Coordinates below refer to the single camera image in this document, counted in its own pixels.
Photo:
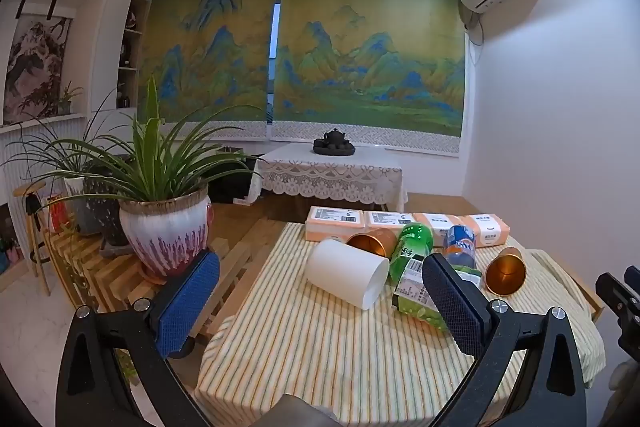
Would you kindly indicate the potted plant in glazed pot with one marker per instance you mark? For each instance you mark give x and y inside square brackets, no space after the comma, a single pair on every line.
[160,227]

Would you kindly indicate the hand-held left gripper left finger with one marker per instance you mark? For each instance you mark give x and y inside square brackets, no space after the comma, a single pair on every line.
[186,304]

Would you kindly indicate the small potted plant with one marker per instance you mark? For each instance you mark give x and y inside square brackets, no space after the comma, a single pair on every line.
[67,99]

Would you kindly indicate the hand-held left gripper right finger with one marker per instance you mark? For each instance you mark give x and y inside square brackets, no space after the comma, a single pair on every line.
[456,307]

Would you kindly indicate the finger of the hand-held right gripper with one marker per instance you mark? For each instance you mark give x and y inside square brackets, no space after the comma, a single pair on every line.
[611,291]

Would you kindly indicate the hanging ink scroll painting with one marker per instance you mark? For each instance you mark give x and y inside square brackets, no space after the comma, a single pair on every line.
[35,67]

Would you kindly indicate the black bag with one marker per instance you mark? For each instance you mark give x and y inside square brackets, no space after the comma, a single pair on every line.
[230,182]

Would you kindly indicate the white cup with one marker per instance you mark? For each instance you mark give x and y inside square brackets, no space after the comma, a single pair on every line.
[345,273]

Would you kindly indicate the white wall shelf unit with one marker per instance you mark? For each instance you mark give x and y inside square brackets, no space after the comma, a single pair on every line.
[129,57]

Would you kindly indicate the dark teapot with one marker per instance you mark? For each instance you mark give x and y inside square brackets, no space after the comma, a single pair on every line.
[335,137]

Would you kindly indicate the orange tissue pack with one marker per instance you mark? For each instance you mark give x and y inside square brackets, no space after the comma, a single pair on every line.
[387,219]
[487,229]
[440,224]
[335,222]

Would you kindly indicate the green plastic soda bottle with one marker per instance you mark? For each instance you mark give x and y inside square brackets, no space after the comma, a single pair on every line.
[407,252]

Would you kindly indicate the blue soda can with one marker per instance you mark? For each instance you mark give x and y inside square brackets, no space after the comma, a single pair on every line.
[458,247]

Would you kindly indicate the striped yellow tablecloth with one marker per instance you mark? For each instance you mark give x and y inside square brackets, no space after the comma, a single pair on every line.
[320,357]

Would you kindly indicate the dark round tea tray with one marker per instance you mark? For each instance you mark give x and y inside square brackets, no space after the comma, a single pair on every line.
[334,149]

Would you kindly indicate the green snack packet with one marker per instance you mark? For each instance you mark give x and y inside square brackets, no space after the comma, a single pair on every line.
[412,294]

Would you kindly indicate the potted plant in dark pot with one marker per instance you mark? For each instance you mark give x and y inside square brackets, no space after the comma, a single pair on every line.
[102,207]

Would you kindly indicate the wooden slatted plant rack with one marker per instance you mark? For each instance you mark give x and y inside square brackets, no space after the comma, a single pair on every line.
[112,272]

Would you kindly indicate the landscape painted roller blind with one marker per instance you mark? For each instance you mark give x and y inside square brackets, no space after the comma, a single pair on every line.
[205,57]
[370,57]

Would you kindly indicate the copper metal cup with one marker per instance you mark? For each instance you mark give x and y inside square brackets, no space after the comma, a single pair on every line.
[502,274]
[372,241]

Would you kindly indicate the white lace tablecloth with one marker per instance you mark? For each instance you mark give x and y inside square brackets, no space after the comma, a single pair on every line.
[330,177]

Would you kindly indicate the wooden bar stool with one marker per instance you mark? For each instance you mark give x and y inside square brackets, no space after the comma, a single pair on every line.
[31,227]

